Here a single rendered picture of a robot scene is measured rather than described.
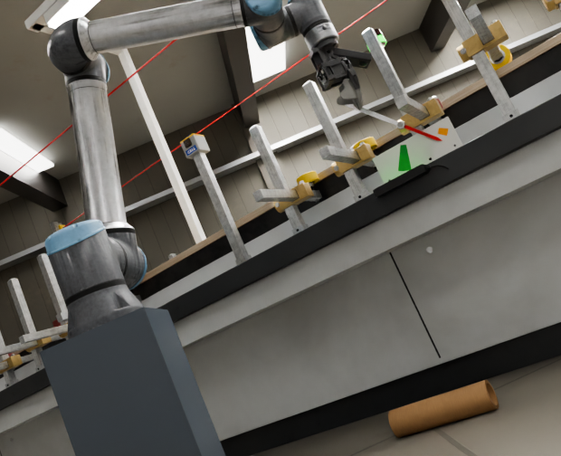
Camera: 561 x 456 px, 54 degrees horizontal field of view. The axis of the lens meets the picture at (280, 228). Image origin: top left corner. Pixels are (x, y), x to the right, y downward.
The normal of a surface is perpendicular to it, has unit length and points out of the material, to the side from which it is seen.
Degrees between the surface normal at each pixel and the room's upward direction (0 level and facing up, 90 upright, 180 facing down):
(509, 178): 90
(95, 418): 90
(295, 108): 90
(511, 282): 90
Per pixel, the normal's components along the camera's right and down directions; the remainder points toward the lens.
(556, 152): -0.47, 0.05
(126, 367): -0.02, -0.17
